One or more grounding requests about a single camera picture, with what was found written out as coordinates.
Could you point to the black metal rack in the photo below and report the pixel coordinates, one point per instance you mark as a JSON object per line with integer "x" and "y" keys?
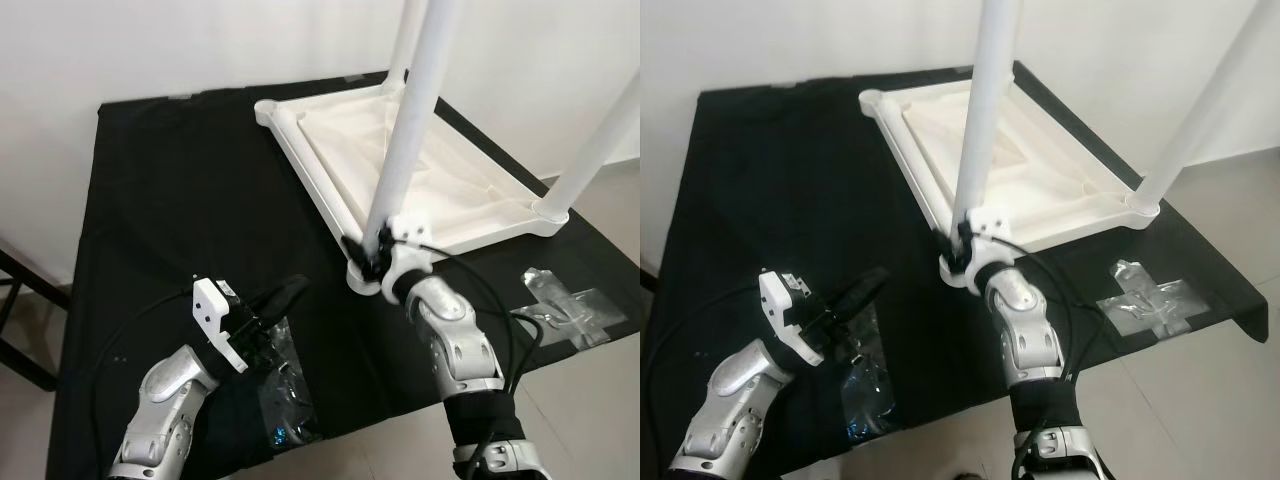
{"x": 25, "y": 320}

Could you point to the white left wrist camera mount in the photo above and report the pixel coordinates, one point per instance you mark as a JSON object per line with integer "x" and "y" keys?
{"x": 218, "y": 315}
{"x": 785, "y": 310}

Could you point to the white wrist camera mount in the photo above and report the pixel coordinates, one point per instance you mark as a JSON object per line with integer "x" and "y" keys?
{"x": 410, "y": 255}
{"x": 218, "y": 315}
{"x": 990, "y": 250}
{"x": 785, "y": 310}

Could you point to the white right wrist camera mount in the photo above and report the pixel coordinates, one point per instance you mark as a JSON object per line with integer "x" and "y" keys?
{"x": 410, "y": 255}
{"x": 990, "y": 250}

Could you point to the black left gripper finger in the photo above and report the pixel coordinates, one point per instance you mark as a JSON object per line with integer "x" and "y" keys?
{"x": 858, "y": 284}
{"x": 280, "y": 292}
{"x": 288, "y": 304}
{"x": 866, "y": 298}

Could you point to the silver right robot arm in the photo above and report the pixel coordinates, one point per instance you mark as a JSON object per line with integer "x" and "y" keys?
{"x": 1030, "y": 340}
{"x": 460, "y": 350}

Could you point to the clear tape cross patch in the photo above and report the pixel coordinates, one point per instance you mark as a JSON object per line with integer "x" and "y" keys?
{"x": 570, "y": 310}
{"x": 1150, "y": 300}

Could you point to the white plastic table top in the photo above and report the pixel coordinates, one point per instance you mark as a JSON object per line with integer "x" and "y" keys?
{"x": 460, "y": 170}
{"x": 1060, "y": 160}

